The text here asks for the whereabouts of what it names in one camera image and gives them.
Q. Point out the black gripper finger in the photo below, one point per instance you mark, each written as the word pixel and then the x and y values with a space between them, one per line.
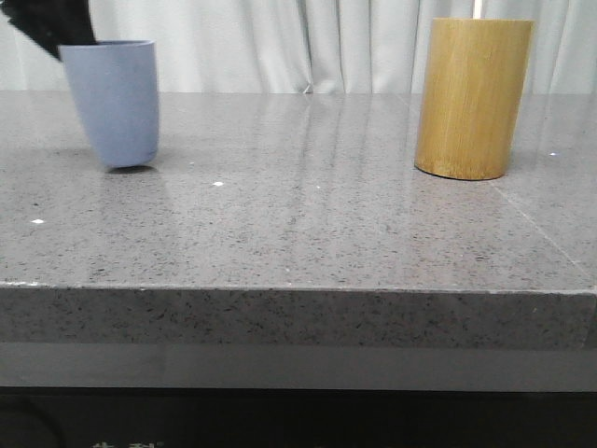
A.
pixel 52 23

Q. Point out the blue plastic cup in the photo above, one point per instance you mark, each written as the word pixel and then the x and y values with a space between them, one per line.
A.
pixel 114 85

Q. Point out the pink chopstick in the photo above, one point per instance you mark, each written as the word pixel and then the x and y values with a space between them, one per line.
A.
pixel 477 9

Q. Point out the white pleated curtain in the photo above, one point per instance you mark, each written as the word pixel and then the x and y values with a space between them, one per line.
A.
pixel 311 46

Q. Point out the bamboo cylinder holder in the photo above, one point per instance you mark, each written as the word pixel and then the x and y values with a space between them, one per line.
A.
pixel 473 84

